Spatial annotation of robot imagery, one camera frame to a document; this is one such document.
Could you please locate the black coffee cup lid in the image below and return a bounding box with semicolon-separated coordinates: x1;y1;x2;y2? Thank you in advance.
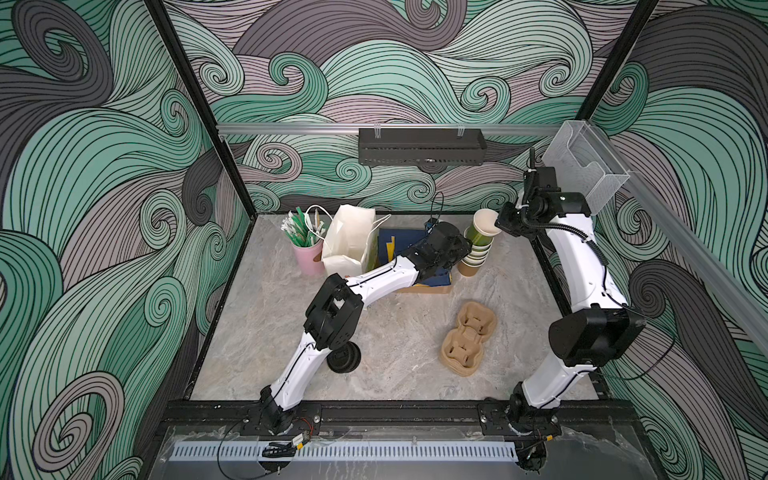
326;341;362;374

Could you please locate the white paper takeout bag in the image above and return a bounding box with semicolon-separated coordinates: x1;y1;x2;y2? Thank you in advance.
321;204;391;278

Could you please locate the black enclosure corner post right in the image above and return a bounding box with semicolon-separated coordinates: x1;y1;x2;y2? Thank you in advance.
524;0;661;214

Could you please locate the brown pulp cup carrier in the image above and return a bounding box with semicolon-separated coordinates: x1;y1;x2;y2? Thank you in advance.
439;301;498;377

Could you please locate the pink straw holder cup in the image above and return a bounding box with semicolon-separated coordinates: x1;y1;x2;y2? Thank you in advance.
292;240;325;276

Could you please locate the black enclosure corner post left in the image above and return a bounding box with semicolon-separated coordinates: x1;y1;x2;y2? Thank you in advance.
145;0;258;222

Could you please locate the bundle of wrapped straws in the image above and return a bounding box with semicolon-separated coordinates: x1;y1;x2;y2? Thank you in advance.
280;205;331;248

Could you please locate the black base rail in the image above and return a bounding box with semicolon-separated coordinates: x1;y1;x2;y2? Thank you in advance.
161;398;637;433

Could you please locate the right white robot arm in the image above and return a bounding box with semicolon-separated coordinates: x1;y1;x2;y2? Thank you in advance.
496;167;646;433

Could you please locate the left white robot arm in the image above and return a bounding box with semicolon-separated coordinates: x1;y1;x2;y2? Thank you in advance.
258;221;472;434

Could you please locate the stack of paper cups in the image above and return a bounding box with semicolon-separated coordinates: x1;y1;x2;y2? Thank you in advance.
458;232;493;277

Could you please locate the grey aluminium rail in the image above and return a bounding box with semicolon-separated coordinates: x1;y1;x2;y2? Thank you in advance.
216;122;560;136

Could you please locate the black wall-mounted tray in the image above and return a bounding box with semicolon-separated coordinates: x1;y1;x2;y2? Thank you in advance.
358;129;488;167

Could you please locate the clear acrylic wall holder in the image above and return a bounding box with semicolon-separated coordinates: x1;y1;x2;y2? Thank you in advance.
542;120;630;216

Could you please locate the black enclosure corner post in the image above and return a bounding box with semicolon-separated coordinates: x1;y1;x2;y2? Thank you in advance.
145;0;258;222
524;0;661;214

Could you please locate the green paper coffee cup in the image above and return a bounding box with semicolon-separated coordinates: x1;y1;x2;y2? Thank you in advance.
465;208;501;247

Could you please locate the dark blue napkin stack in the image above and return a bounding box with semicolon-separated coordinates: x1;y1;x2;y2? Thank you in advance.
377;227;452;288

